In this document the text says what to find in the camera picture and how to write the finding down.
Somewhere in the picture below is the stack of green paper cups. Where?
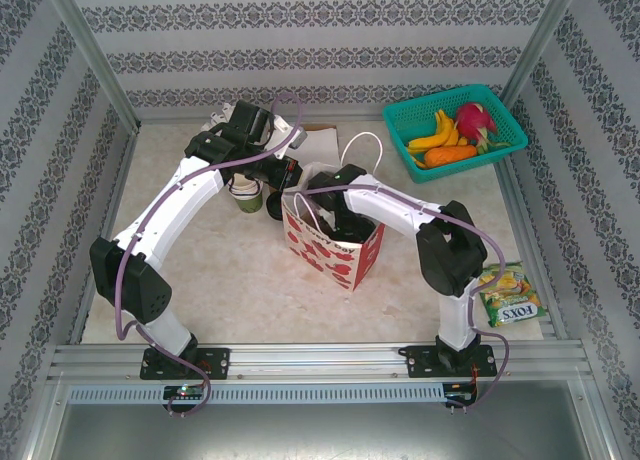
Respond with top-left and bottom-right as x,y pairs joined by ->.
228,174 -> 265,214

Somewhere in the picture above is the white paper bag red print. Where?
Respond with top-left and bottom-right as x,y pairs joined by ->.
281,132 -> 386,292

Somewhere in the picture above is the teal plastic mesh basket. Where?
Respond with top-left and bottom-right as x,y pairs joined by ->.
382,83 -> 530,185

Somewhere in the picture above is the yellow banana bunch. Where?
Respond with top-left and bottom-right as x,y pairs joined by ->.
405,108 -> 461,170

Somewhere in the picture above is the orange toy fruit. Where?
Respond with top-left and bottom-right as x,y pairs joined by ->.
423,144 -> 479,169

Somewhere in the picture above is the pink dragon fruit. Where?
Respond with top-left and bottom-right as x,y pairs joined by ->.
454,102 -> 512,155

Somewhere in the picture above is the green Fox's candy bag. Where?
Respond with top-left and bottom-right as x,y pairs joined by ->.
478,260 -> 549,329

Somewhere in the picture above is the small black circuit board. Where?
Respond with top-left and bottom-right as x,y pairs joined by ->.
163,384 -> 205,400
444,382 -> 479,407

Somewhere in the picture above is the grey sheet metal panel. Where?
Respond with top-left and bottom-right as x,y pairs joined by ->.
29,374 -> 616,460

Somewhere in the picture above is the aluminium table side rail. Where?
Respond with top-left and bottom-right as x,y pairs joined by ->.
499,157 -> 571,341
67,124 -> 139,344

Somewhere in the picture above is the aluminium frame post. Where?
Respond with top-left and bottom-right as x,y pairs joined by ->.
499,0 -> 585,112
38,0 -> 142,131

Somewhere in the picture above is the aluminium mounting rail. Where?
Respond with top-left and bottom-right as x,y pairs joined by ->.
47,342 -> 599,381

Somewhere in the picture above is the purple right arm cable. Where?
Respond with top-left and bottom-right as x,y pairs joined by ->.
294,183 -> 511,416

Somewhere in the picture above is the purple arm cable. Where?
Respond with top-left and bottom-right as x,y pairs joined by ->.
114,92 -> 307,419
294,183 -> 511,416

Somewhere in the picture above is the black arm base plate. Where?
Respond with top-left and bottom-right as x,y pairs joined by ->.
139,347 -> 231,381
404,344 -> 499,380

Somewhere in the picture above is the slotted metal cable tray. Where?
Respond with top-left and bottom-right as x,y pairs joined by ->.
67,383 -> 446,405

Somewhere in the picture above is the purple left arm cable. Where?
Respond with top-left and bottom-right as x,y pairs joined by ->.
114,92 -> 307,419

